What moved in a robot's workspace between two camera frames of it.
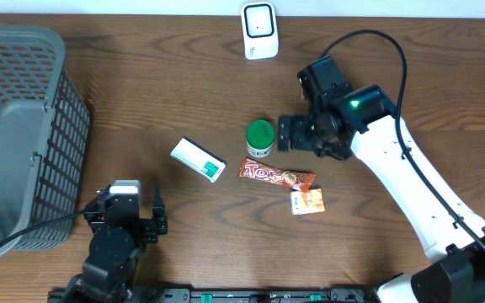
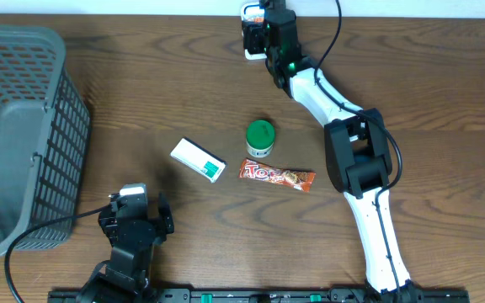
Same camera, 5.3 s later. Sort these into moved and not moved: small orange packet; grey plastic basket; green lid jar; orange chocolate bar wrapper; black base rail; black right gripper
Moved: small orange packet; black right gripper
Not moved: orange chocolate bar wrapper; green lid jar; grey plastic basket; black base rail
